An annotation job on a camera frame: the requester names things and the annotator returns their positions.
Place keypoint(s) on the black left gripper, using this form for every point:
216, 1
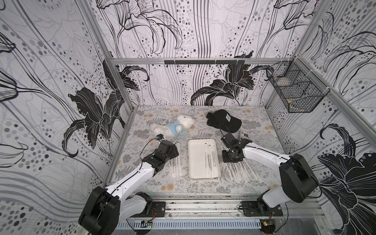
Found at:
174, 152

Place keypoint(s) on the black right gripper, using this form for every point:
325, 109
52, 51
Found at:
230, 155

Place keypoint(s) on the pile straw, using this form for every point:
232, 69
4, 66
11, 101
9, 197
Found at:
175, 164
241, 172

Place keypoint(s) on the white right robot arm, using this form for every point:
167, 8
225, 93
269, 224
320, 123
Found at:
297, 179

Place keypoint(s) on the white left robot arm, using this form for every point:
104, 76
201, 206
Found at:
106, 207

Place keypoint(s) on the white rectangular storage tray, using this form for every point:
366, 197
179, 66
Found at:
197, 162

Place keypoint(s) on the white plush toy blue shirt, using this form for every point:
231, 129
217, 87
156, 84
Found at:
174, 127

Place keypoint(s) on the black baseball cap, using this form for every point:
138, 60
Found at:
221, 119

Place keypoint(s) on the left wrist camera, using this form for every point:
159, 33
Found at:
160, 137

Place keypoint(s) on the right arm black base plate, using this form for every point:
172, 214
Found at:
255, 208

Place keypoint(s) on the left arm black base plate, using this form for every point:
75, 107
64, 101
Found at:
154, 209

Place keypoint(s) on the white slotted cable duct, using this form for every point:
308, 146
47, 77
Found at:
182, 224

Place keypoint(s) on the black wire wall basket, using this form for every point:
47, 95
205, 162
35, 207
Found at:
295, 87

